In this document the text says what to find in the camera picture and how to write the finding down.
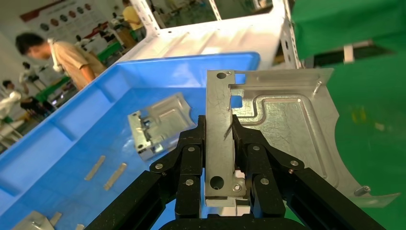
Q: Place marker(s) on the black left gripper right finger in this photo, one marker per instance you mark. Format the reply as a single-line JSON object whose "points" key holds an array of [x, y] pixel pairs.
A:
{"points": [[263, 171]]}

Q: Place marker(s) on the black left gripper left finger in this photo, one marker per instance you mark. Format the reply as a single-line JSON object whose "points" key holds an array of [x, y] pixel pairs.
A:
{"points": [[190, 165]]}

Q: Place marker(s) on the silver sheet metal part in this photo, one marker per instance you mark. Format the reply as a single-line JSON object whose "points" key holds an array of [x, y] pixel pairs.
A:
{"points": [[165, 117], [31, 222], [285, 120]]}

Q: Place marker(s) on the small metal strip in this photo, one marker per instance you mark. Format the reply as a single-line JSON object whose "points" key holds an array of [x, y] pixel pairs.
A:
{"points": [[95, 167], [115, 176]]}

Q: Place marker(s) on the blue plastic bin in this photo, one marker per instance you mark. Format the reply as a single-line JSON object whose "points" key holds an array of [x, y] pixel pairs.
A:
{"points": [[79, 127]]}

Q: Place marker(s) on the white metal shelf board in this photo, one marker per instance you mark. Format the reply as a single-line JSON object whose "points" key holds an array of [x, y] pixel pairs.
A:
{"points": [[206, 41]]}

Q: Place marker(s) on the beige tape strip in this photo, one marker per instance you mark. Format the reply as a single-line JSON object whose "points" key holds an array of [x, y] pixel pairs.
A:
{"points": [[79, 227], [55, 218]]}

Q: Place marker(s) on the person in yellow shirt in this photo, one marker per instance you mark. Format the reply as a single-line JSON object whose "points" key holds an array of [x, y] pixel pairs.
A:
{"points": [[131, 17]]}

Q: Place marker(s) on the man in tan shirt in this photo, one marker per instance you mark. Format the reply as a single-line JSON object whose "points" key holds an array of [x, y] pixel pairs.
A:
{"points": [[69, 60]]}

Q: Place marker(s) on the person in white clothes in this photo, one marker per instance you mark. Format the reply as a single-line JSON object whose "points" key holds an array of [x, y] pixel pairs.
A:
{"points": [[9, 101]]}

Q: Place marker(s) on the wall poster with circles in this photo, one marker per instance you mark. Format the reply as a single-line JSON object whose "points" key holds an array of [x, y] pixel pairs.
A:
{"points": [[63, 16]]}

